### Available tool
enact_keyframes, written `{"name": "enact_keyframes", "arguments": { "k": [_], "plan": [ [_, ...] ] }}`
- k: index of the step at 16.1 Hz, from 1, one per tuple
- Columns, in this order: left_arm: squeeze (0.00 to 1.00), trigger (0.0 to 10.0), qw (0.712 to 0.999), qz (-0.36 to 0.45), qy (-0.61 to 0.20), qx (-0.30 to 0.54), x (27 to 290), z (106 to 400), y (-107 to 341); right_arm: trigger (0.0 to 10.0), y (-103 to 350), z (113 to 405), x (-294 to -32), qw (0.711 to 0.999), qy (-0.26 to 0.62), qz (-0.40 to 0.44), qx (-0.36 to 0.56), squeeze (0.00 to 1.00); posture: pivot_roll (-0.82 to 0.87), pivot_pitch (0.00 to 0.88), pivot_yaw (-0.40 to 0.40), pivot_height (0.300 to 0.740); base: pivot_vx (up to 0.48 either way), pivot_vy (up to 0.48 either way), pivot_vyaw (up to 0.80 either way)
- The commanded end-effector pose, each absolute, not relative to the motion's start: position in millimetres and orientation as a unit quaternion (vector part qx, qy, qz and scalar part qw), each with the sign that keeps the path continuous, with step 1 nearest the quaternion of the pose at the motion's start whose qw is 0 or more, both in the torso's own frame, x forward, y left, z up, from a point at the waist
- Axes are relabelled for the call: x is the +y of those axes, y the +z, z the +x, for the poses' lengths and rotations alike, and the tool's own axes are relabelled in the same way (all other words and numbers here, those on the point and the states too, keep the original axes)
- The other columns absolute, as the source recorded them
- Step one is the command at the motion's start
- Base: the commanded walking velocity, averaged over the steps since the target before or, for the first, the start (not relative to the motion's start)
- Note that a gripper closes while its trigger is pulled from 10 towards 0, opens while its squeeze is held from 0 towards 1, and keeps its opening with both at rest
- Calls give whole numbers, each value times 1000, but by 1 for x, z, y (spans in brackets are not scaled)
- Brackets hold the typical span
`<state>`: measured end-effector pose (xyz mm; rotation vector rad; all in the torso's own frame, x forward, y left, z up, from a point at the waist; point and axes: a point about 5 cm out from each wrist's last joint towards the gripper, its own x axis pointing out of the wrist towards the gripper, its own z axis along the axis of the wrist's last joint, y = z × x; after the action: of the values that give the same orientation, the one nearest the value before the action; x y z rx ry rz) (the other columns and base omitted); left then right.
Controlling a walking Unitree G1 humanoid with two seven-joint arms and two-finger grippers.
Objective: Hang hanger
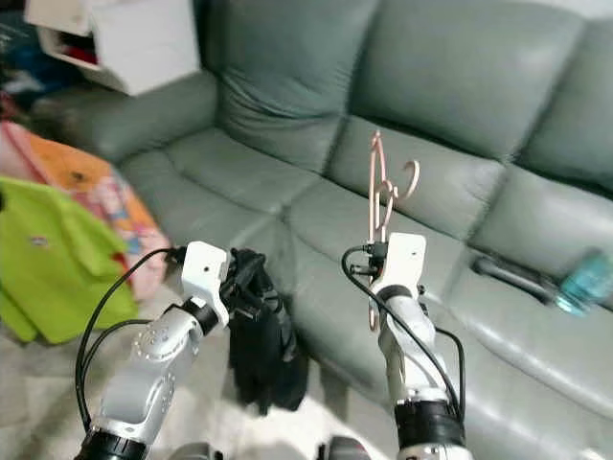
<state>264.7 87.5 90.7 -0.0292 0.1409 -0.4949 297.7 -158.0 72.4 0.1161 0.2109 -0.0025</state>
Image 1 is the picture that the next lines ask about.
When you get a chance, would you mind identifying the lime green t-shirt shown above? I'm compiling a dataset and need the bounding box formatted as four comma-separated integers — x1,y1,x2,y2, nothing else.
0,177,140,344

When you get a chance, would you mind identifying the robot's foot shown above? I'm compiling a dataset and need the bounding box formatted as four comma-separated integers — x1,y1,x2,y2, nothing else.
172,443,221,460
316,436,375,460

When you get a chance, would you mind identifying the pink and orange garment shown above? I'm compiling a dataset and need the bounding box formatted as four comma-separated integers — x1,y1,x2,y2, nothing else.
0,123,171,303

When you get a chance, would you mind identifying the robot's right foot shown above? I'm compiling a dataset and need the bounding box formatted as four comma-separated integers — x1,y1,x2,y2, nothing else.
316,436,375,460

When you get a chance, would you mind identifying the pale pink plastic hanger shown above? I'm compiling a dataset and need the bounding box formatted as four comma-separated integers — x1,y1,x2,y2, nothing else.
366,130,422,333

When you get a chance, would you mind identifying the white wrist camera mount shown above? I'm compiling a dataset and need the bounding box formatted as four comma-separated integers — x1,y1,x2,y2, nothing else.
180,241,231,329
374,233,428,293

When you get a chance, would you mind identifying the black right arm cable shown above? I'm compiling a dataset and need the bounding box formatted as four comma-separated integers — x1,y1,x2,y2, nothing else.
341,244,467,403

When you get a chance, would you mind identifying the black t-shirt grey print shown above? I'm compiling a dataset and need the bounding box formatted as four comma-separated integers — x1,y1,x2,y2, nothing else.
220,247,312,415

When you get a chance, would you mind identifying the white drawer cabinet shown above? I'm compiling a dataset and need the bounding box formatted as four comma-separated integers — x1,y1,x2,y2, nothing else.
24,0,202,97

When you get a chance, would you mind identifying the grey leather sofa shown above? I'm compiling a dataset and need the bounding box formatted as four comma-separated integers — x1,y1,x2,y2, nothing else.
48,0,613,460

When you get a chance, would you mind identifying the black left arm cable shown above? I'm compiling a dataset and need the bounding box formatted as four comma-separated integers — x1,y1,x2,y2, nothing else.
75,245,188,432

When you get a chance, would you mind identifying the robot's left foot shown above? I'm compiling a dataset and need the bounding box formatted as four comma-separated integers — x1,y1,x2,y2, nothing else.
172,443,221,460

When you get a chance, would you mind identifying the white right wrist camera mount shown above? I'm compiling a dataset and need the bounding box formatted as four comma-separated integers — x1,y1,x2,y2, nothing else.
374,233,428,293

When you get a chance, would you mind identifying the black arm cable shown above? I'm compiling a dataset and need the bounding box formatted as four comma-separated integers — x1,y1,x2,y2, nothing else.
75,245,188,432
341,244,467,403

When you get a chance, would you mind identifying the black oblong object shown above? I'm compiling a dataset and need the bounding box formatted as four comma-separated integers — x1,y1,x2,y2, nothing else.
469,251,568,308

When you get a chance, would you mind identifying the teal bottle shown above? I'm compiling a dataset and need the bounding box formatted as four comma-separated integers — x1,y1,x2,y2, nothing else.
557,247,613,317

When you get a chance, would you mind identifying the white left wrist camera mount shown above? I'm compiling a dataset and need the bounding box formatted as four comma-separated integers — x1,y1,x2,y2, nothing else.
180,241,231,329

